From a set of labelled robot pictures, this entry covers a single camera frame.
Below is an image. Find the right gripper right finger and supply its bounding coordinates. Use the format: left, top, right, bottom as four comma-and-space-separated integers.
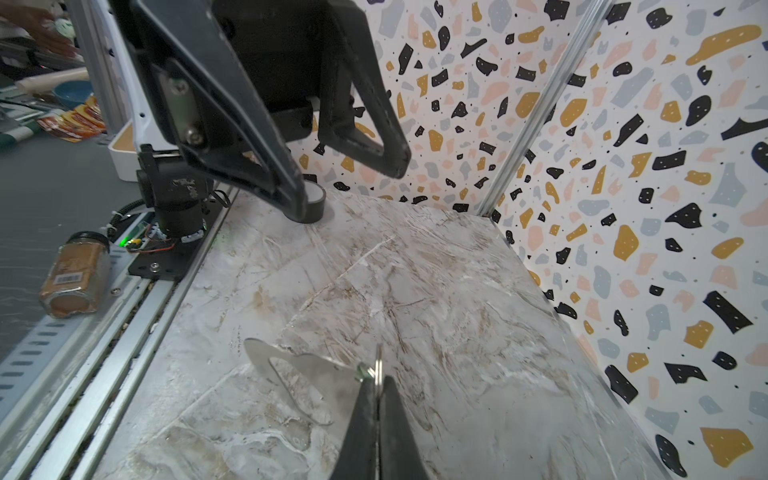
378, 376, 428, 480

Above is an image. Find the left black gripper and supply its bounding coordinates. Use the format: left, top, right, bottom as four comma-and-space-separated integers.
109, 1, 411, 220

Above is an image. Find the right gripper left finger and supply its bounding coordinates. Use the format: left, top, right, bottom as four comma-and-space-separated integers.
329, 379, 378, 480

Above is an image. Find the metal keyring plate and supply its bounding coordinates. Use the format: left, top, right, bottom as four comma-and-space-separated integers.
244, 338, 361, 437

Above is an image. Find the green capped key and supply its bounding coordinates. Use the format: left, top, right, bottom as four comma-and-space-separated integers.
355, 362, 375, 382

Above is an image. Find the grey tape roll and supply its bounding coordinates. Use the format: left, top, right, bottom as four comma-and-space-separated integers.
292, 180, 326, 224

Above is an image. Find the white wooden tray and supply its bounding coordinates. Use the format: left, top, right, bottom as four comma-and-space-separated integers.
108, 120, 163, 183

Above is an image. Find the red snack packet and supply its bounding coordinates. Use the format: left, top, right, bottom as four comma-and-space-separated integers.
36, 94, 106, 143

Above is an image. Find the blue bowl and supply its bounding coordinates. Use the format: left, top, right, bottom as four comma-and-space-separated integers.
52, 80, 94, 110

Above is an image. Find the spice jar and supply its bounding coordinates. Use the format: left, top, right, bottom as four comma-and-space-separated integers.
39, 231, 111, 319

